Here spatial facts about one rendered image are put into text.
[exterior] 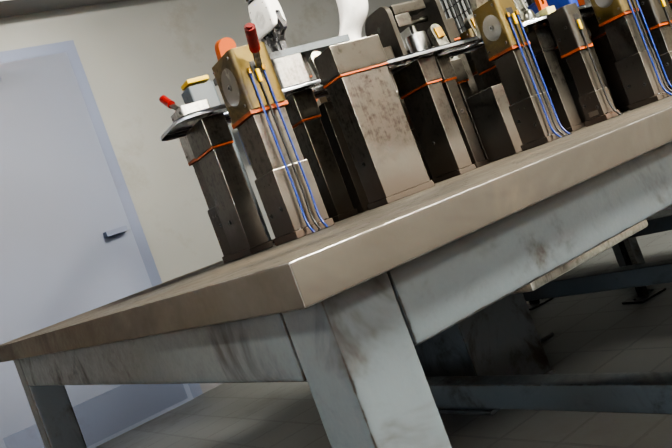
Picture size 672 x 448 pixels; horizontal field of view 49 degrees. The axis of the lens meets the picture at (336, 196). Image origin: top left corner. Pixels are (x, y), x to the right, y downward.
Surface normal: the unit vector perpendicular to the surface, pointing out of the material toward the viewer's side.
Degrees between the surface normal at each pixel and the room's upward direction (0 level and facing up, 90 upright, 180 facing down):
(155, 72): 90
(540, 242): 90
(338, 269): 90
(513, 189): 90
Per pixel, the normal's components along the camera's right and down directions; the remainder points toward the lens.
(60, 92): 0.53, -0.22
